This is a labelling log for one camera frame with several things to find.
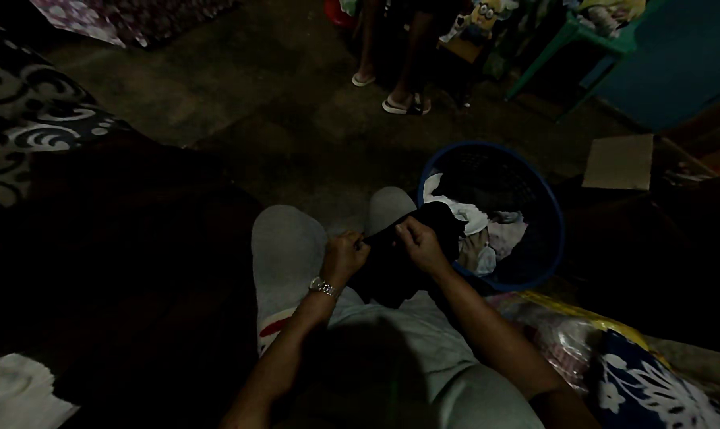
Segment person's right hand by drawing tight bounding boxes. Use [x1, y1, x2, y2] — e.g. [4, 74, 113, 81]
[395, 216, 453, 280]

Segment person's left hand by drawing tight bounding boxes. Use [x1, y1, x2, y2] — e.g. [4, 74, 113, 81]
[321, 232, 371, 292]

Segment black garment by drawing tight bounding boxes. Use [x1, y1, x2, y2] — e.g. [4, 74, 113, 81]
[347, 201, 467, 309]

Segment person's left forearm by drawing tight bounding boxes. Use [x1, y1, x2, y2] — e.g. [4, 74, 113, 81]
[220, 276, 341, 429]

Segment pile of mixed clothes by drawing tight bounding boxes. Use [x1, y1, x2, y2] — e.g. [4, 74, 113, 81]
[423, 173, 529, 276]

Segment person's legs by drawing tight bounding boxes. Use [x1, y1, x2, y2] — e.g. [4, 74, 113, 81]
[252, 186, 418, 358]

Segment person's body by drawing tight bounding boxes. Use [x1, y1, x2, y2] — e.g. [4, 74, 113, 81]
[271, 287, 546, 429]

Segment blue plastic laundry basket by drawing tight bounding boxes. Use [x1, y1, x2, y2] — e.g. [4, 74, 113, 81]
[417, 141, 566, 293]

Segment clear yellow-edged plastic bag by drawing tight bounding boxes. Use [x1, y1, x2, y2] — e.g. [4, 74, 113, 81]
[485, 290, 671, 395]

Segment brown cardboard box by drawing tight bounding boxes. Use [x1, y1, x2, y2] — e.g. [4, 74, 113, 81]
[582, 133, 718, 193]

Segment red plastic stool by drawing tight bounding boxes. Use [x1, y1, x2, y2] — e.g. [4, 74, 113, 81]
[325, 0, 359, 29]

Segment yellow cartoon figure item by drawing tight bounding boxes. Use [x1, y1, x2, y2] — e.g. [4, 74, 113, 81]
[440, 0, 519, 44]

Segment green plastic chair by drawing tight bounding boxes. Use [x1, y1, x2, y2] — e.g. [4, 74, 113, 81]
[504, 0, 665, 123]

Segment navy white floral cloth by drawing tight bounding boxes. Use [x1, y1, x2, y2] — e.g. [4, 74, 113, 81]
[596, 329, 720, 429]

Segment pink white floral cloth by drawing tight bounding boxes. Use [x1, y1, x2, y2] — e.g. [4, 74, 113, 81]
[29, 0, 240, 48]

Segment black white swirl-patterned cloth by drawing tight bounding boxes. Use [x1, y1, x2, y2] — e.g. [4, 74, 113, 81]
[0, 15, 131, 209]

